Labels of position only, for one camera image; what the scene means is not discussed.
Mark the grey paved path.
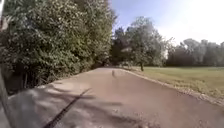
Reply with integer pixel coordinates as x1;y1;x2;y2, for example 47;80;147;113
0;67;224;128

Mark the broad leafy tree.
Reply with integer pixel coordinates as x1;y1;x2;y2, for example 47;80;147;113
110;15;168;72

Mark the dense wood of trees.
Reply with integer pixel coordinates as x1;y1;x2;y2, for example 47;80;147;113
0;0;118;96

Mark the grass field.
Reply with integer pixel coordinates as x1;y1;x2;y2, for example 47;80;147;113
133;65;224;100

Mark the distant row of trees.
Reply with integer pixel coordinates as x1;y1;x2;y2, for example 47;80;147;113
165;37;224;68

